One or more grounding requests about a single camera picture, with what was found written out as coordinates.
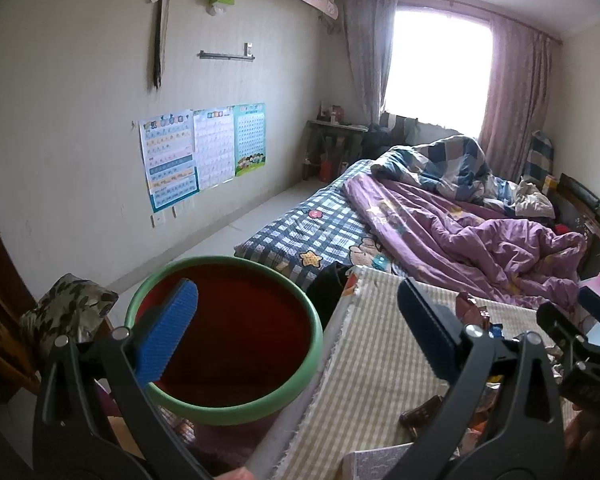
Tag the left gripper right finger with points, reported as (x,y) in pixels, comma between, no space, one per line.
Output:
(524,436)

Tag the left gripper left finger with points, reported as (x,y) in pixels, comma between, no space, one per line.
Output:
(94,418)

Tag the wooden headboard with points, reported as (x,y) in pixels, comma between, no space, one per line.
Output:
(579,210)

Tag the wooden carved chair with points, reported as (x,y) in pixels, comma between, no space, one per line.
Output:
(15,361)

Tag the beige checkered mat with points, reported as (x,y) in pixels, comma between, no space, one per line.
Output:
(376,393)

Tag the purple quilt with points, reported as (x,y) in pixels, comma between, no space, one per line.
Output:
(468,248)

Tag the blue plaid bed sheet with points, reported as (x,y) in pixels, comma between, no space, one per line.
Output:
(316,233)

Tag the red bucket green rim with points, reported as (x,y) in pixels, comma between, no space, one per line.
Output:
(252,347)

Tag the dark corner side table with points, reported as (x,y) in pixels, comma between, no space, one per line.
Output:
(331,149)

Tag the pink window curtain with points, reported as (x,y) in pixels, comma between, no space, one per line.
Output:
(518,94)

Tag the wall socket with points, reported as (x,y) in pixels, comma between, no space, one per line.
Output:
(157,219)

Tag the left blue wall poster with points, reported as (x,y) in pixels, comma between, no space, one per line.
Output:
(168,152)

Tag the right green wall poster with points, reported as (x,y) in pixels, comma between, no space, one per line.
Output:
(249,137)

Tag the middle white wall poster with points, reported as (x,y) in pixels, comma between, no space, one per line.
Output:
(214,145)

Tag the metal towel rail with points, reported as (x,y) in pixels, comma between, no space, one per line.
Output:
(246,55)

